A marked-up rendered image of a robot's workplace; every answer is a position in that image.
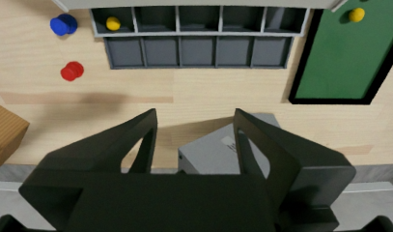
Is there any brown cardboard box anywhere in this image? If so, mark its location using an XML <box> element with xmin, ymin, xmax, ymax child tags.
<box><xmin>0</xmin><ymin>105</ymin><xmax>31</xmax><ymax>166</ymax></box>

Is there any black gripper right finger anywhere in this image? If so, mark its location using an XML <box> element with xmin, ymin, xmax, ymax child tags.
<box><xmin>233</xmin><ymin>108</ymin><xmax>356</xmax><ymax>214</ymax></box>

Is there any blue plug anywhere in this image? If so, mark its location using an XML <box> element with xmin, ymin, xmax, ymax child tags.
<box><xmin>50</xmin><ymin>14</ymin><xmax>77</xmax><ymax>36</ymax></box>

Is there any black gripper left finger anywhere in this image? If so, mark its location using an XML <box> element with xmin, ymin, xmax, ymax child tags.
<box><xmin>34</xmin><ymin>108</ymin><xmax>158</xmax><ymax>173</ymax></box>

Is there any yellow ball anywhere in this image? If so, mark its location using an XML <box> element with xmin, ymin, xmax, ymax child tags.
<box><xmin>350</xmin><ymin>8</ymin><xmax>365</xmax><ymax>21</ymax></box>
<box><xmin>106</xmin><ymin>16</ymin><xmax>121</xmax><ymax>31</ymax></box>

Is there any red plug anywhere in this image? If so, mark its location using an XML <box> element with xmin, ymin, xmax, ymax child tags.
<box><xmin>60</xmin><ymin>61</ymin><xmax>84</xmax><ymax>81</ymax></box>

